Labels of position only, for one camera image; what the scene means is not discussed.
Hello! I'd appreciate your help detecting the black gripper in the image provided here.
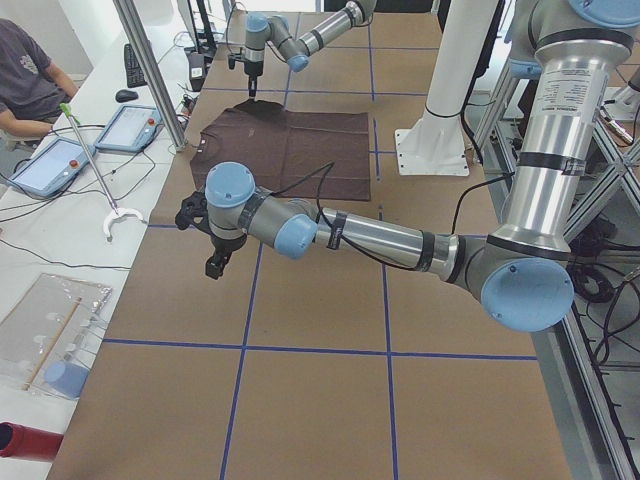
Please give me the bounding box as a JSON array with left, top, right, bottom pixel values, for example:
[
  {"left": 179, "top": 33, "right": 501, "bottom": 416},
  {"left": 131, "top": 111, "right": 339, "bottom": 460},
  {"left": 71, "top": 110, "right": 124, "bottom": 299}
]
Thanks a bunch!
[
  {"left": 205, "top": 235, "right": 246, "bottom": 280},
  {"left": 246, "top": 61, "right": 262, "bottom": 98}
]

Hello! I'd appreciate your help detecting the blue teach pendant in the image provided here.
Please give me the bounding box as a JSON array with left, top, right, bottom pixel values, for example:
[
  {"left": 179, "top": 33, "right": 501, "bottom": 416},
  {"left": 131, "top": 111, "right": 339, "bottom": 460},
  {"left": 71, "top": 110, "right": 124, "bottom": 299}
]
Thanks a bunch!
[
  {"left": 94, "top": 104, "right": 162, "bottom": 153},
  {"left": 8, "top": 137, "right": 89, "bottom": 198}
]

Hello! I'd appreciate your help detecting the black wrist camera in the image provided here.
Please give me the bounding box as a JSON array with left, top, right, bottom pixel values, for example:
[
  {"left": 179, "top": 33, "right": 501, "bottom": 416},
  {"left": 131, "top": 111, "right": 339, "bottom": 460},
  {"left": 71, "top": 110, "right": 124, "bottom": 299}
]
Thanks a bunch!
[
  {"left": 227, "top": 48, "right": 246, "bottom": 70},
  {"left": 174, "top": 191, "right": 210, "bottom": 234}
]

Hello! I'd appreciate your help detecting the near blue teach pendant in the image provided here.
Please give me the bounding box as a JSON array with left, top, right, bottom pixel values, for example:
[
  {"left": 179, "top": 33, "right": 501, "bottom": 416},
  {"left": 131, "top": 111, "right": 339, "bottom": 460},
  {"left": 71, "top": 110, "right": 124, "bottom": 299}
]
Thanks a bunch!
[{"left": 8, "top": 137, "right": 89, "bottom": 198}]

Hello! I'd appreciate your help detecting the wooden stick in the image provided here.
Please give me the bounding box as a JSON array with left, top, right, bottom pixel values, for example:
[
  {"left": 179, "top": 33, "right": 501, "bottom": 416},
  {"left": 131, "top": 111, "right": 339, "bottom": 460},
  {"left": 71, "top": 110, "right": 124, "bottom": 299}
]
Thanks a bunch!
[{"left": 22, "top": 297, "right": 82, "bottom": 391}]

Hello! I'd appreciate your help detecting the white reacher grabber tool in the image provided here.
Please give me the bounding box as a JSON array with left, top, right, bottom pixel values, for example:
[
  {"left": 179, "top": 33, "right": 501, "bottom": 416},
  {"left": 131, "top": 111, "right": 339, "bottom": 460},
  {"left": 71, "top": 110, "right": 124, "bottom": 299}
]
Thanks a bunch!
[{"left": 60, "top": 102, "right": 145, "bottom": 242}]

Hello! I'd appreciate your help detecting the white pedestal base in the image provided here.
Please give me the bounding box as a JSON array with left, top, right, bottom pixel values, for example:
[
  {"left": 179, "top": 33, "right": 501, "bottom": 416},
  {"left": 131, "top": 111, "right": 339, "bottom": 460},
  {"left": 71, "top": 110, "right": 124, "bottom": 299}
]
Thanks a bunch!
[{"left": 395, "top": 0, "right": 500, "bottom": 177}]

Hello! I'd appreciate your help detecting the seated person grey shirt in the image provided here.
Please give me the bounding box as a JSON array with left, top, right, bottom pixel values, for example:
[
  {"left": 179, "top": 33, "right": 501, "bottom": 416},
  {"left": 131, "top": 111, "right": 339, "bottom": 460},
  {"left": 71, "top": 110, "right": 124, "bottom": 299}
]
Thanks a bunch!
[{"left": 1, "top": 19, "right": 78, "bottom": 138}]

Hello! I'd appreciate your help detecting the black keyboard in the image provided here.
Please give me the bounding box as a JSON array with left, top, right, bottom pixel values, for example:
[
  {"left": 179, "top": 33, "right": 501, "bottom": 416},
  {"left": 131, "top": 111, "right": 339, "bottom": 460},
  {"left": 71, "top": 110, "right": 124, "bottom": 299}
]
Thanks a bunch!
[{"left": 123, "top": 43, "right": 147, "bottom": 88}]

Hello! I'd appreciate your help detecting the dark brown t-shirt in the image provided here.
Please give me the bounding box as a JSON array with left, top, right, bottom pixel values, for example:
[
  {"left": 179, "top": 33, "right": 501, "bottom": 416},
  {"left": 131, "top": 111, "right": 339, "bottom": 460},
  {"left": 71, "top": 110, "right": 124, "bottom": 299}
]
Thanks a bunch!
[{"left": 190, "top": 100, "right": 371, "bottom": 201}]

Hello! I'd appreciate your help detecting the black computer mouse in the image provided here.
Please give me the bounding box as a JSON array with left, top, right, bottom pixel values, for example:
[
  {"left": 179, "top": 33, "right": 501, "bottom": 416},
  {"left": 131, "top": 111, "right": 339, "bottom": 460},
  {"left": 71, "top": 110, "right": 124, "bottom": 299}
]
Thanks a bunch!
[{"left": 115, "top": 89, "right": 139, "bottom": 103}]

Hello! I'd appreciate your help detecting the black box white label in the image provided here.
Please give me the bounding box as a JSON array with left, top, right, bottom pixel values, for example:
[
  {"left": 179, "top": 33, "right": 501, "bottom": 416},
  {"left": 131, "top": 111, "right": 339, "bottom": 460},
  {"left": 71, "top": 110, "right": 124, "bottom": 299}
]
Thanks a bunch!
[{"left": 187, "top": 52, "right": 207, "bottom": 92}]

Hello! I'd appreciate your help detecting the blue plastic cup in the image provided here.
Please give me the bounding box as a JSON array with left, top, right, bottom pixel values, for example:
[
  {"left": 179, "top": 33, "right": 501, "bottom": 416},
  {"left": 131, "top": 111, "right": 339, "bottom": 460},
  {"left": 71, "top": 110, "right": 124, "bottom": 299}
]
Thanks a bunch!
[{"left": 44, "top": 361, "right": 89, "bottom": 399}]

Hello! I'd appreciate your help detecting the aluminium frame post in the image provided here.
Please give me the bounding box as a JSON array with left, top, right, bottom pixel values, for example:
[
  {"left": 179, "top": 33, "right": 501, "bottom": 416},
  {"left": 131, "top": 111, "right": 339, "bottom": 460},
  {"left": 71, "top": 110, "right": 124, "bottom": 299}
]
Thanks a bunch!
[{"left": 113, "top": 0, "right": 187, "bottom": 152}]

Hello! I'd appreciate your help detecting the clear plastic tray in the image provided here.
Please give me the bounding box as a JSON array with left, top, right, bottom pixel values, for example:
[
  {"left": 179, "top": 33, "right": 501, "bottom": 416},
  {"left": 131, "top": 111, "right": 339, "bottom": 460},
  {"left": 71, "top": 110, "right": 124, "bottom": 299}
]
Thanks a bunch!
[{"left": 1, "top": 274, "right": 112, "bottom": 399}]

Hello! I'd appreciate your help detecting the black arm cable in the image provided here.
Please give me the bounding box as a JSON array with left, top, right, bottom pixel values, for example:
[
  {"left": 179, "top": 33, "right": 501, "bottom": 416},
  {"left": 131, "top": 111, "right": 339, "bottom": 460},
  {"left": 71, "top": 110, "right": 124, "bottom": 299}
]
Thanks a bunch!
[{"left": 272, "top": 160, "right": 516, "bottom": 274}]

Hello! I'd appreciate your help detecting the red cylinder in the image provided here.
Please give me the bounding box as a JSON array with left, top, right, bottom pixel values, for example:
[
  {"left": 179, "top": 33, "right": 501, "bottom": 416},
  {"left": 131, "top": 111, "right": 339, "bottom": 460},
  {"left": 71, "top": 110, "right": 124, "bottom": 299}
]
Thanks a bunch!
[{"left": 1, "top": 422, "right": 64, "bottom": 462}]

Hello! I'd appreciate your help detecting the aluminium truss frame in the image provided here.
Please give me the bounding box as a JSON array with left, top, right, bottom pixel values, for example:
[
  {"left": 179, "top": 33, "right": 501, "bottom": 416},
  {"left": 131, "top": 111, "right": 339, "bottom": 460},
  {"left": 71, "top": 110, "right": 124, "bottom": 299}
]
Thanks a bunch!
[{"left": 472, "top": 65, "right": 639, "bottom": 479}]

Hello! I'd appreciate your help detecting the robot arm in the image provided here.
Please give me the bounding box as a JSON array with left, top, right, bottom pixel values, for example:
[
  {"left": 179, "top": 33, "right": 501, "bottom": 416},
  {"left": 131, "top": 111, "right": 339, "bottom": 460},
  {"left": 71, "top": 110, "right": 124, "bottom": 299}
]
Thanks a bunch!
[
  {"left": 239, "top": 1, "right": 377, "bottom": 100},
  {"left": 204, "top": 1, "right": 639, "bottom": 332}
]

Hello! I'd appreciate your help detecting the far blue teach pendant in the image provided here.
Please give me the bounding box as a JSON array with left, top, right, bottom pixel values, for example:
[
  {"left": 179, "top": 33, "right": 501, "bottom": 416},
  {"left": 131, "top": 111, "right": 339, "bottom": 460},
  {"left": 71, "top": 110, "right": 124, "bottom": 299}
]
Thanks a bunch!
[{"left": 94, "top": 104, "right": 162, "bottom": 153}]

